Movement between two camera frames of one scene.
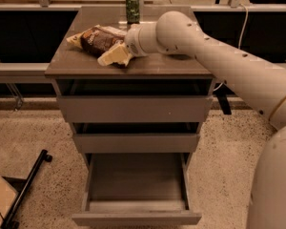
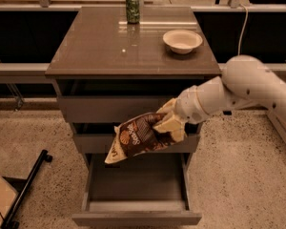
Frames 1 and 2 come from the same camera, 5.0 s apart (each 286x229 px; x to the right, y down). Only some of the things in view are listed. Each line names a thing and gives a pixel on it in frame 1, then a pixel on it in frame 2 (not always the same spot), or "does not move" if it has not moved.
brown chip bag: [97, 38] -> [137, 135]
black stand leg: [22, 187] does not move
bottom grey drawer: [136, 189] does not move
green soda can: [132, 9] does not move
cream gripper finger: [118, 53] -> [174, 127]
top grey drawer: [135, 101] does not move
